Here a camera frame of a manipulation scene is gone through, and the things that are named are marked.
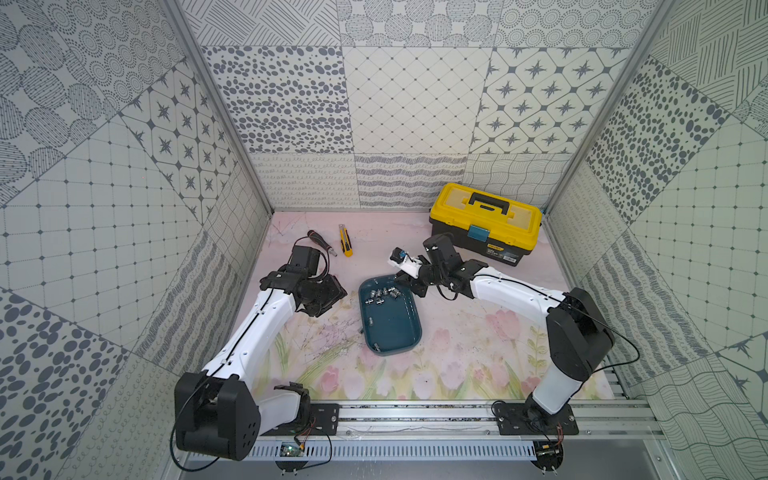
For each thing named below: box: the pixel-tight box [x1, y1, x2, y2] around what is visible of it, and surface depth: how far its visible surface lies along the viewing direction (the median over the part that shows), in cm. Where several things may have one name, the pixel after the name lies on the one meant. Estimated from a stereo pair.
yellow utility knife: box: [338, 224, 353, 257], surface depth 113 cm
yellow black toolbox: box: [429, 183, 543, 266], surface depth 100 cm
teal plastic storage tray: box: [358, 275, 422, 356], surface depth 94 cm
